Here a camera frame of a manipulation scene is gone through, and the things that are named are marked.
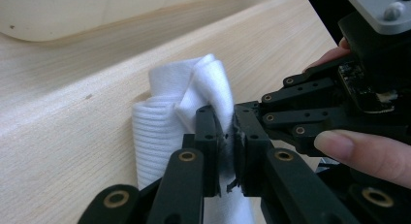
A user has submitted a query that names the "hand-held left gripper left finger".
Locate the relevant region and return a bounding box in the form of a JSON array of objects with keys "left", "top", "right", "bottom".
[{"left": 182, "top": 104, "right": 225, "bottom": 198}]

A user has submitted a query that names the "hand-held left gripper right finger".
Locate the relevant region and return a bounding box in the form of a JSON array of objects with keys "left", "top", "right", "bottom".
[{"left": 232, "top": 102, "right": 275, "bottom": 198}]

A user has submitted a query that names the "white sock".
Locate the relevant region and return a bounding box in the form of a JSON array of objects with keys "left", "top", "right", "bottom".
[{"left": 131, "top": 53, "right": 257, "bottom": 224}]

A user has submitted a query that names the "cream divided storage box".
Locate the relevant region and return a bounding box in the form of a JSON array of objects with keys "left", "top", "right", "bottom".
[{"left": 0, "top": 0, "right": 235, "bottom": 43}]

